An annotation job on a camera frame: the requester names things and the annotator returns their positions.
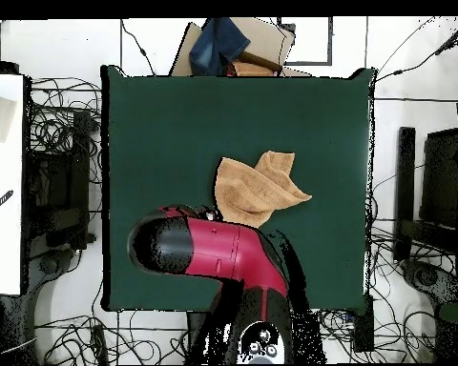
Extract black striped stick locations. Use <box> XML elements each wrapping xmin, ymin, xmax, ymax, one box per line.
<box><xmin>0</xmin><ymin>189</ymin><xmax>15</xmax><ymax>220</ymax></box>

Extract blue denim jeans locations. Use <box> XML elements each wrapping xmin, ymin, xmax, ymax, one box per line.
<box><xmin>188</xmin><ymin>16</ymin><xmax>252</xmax><ymax>76</ymax></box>

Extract brown cardboard box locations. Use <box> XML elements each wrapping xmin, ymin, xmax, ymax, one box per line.
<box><xmin>169</xmin><ymin>16</ymin><xmax>312</xmax><ymax>77</ymax></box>

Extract dark green table cloth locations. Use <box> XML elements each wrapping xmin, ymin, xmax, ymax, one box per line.
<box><xmin>100</xmin><ymin>64</ymin><xmax>377</xmax><ymax>314</ymax></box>

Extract black metal frame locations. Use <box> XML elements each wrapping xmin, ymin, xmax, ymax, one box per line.
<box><xmin>22</xmin><ymin>110</ymin><xmax>96</xmax><ymax>251</ymax></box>
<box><xmin>391</xmin><ymin>126</ymin><xmax>458</xmax><ymax>264</ymax></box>

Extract black cable with connector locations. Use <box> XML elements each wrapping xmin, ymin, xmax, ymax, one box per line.
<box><xmin>376</xmin><ymin>16</ymin><xmax>458</xmax><ymax>82</ymax></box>

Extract white side table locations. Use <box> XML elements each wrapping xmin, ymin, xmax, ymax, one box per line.
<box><xmin>0</xmin><ymin>73</ymin><xmax>26</xmax><ymax>295</ymax></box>

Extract grey square frame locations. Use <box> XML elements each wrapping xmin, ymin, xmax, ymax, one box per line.
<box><xmin>278</xmin><ymin>16</ymin><xmax>334</xmax><ymax>67</ymax></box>

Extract black cable tangle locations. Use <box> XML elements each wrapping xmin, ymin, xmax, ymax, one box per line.
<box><xmin>365</xmin><ymin>163</ymin><xmax>458</xmax><ymax>365</ymax></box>
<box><xmin>33</xmin><ymin>309</ymin><xmax>190</xmax><ymax>366</ymax></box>
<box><xmin>28</xmin><ymin>75</ymin><xmax>103</xmax><ymax>184</ymax></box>
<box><xmin>318</xmin><ymin>307</ymin><xmax>367</xmax><ymax>365</ymax></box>

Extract tan terry towel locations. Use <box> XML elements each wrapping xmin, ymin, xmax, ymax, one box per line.
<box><xmin>213</xmin><ymin>150</ymin><xmax>313</xmax><ymax>230</ymax></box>

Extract thin black cable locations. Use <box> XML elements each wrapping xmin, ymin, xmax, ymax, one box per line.
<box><xmin>119</xmin><ymin>18</ymin><xmax>156</xmax><ymax>76</ymax></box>

